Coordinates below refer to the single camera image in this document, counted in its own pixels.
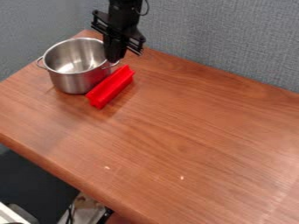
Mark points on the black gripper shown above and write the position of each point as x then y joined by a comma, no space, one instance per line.
117,26

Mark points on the stainless steel pot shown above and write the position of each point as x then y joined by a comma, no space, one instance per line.
76,64

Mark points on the red block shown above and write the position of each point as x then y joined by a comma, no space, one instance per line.
103,93

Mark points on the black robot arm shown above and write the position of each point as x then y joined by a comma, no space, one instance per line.
125,4

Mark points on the white object at corner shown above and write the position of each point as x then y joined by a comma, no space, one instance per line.
12,215

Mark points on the white table leg frame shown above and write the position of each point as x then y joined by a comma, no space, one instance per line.
85,211

